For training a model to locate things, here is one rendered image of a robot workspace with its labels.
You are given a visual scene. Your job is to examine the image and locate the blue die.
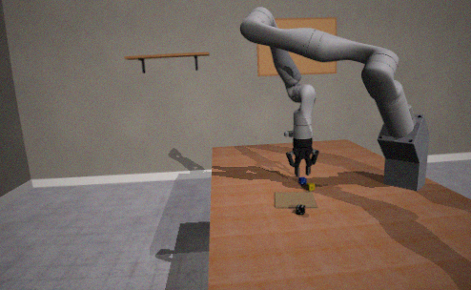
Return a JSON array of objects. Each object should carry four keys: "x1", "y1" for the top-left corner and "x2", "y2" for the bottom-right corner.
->
[{"x1": 298, "y1": 176, "x2": 306, "y2": 185}]

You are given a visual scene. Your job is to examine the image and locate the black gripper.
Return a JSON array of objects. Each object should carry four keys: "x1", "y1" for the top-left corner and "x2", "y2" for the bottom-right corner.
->
[{"x1": 286, "y1": 138, "x2": 319, "y2": 176}]

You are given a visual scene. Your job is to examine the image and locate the yellow die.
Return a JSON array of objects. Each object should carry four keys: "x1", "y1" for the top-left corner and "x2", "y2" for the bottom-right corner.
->
[{"x1": 306, "y1": 182, "x2": 315, "y2": 191}]

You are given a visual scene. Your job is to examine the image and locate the black die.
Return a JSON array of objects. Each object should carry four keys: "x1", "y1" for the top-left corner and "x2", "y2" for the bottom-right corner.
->
[{"x1": 296, "y1": 205, "x2": 305, "y2": 215}]

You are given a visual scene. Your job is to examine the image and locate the tan flat mat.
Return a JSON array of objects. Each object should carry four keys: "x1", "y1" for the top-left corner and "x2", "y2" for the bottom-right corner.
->
[{"x1": 275, "y1": 192, "x2": 317, "y2": 208}]

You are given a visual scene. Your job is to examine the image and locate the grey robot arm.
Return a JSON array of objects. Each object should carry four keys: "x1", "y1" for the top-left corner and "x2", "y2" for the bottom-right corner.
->
[{"x1": 240, "y1": 7, "x2": 417, "y2": 139}]

